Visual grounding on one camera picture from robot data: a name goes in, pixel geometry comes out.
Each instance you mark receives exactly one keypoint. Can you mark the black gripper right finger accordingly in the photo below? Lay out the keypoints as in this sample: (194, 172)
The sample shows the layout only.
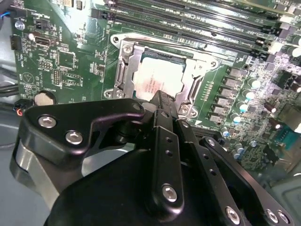
(207, 164)

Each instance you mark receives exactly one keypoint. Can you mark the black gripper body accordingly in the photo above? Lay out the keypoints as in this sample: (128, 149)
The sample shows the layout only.
(105, 200)

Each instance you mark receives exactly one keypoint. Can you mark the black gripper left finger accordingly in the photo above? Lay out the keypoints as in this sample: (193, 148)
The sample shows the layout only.
(162, 164)

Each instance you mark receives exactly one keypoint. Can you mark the silver CPU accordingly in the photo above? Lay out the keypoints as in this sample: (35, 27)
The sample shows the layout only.
(160, 75)

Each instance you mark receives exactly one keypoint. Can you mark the metal socket cover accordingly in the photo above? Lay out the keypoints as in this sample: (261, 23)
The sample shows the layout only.
(132, 70)

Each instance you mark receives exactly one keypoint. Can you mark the thin metal locking lever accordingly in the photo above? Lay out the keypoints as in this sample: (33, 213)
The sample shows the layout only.
(164, 43)

